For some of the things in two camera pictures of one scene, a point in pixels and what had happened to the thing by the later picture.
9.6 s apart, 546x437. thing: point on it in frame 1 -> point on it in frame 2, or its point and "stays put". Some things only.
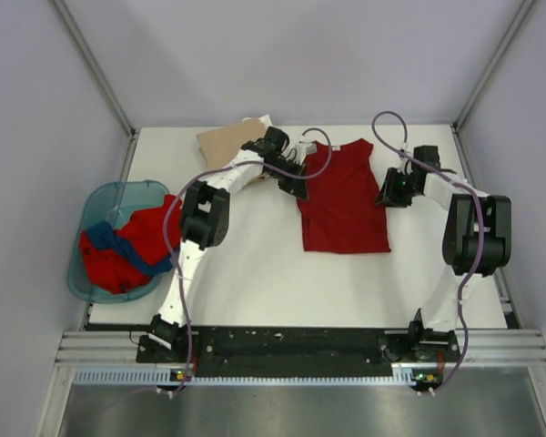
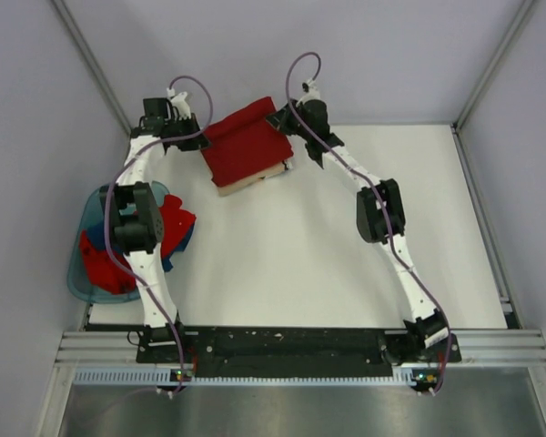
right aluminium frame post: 485,75 stays put
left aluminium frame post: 96,68 stays put
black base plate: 297,350 stays put
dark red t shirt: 340,215 -> 244,143
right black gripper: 388,196 -> 279,119
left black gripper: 295,186 -> 193,143
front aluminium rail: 475,348 stays put
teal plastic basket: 115,203 stays put
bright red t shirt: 146,236 stays put
